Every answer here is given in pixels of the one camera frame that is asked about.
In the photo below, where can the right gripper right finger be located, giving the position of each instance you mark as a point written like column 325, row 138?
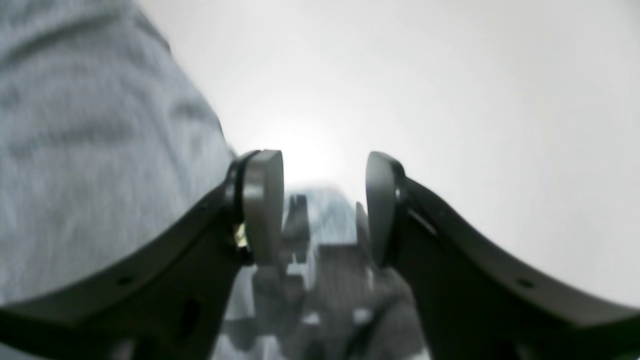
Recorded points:
column 474, row 300

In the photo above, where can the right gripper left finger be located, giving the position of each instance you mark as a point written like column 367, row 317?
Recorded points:
column 167, row 300

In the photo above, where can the grey t-shirt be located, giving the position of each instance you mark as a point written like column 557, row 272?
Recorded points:
column 105, row 143

